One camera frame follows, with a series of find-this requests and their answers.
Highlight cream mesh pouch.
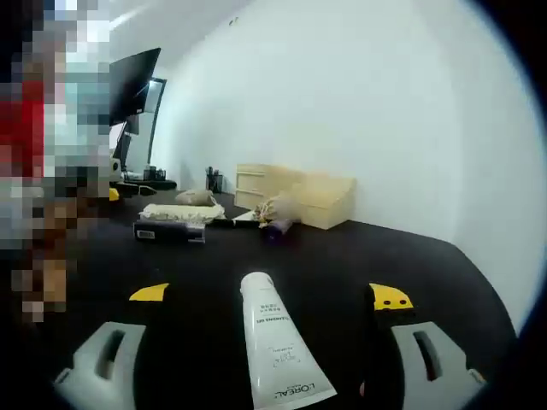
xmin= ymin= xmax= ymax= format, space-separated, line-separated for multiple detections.
xmin=143 ymin=203 xmax=226 ymax=226

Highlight speckled beige cloth bag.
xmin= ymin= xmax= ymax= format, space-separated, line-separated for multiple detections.
xmin=174 ymin=189 xmax=215 ymax=207

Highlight white cosmetic tube bottle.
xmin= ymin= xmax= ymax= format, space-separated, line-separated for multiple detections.
xmin=238 ymin=271 xmax=337 ymax=409

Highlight large black monitor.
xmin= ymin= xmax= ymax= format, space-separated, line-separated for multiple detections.
xmin=109 ymin=47 xmax=162 ymax=127

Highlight black box with label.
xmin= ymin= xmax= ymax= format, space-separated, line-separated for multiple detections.
xmin=133 ymin=220 xmax=207 ymax=245

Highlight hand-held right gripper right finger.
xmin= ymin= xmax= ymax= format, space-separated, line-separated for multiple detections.
xmin=361 ymin=282 xmax=488 ymax=407

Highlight wooden desktop organizer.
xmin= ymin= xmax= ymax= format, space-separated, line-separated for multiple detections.
xmin=235 ymin=163 xmax=357 ymax=231

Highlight black office desk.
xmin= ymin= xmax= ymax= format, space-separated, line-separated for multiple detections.
xmin=111 ymin=178 xmax=178 ymax=198

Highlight black table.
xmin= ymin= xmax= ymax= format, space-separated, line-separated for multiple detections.
xmin=25 ymin=187 xmax=521 ymax=410

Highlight wooden drawer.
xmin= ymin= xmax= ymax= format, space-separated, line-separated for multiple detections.
xmin=236 ymin=190 xmax=265 ymax=210
xmin=237 ymin=170 xmax=267 ymax=191

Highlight black framed glass door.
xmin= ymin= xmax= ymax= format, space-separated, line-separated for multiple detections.
xmin=144 ymin=77 xmax=168 ymax=168

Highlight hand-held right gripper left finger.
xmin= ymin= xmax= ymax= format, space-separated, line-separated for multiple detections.
xmin=53 ymin=282 xmax=171 ymax=402

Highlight purple cosmetic bottle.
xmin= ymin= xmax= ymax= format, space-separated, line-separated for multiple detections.
xmin=262 ymin=220 xmax=297 ymax=241

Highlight black cosmetic tube bottle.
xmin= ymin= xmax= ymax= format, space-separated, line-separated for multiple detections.
xmin=211 ymin=217 xmax=258 ymax=228

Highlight black mesh pen holder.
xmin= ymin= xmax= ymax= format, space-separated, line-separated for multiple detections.
xmin=205 ymin=166 xmax=224 ymax=194

